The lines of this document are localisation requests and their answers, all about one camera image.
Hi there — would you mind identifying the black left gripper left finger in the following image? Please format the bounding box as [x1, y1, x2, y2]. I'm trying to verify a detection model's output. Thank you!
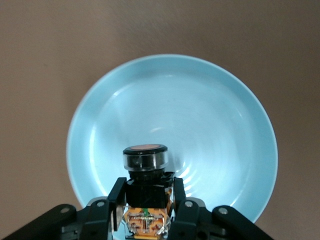
[2, 176, 127, 240]

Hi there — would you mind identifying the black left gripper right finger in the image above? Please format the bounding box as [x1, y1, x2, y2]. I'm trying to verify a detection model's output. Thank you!
[169, 177, 273, 240]

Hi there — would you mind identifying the orange push button switch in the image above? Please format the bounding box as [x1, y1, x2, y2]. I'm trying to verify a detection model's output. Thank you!
[122, 142, 176, 240]

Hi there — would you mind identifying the light blue round plate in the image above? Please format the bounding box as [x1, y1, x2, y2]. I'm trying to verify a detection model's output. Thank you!
[66, 53, 279, 226]

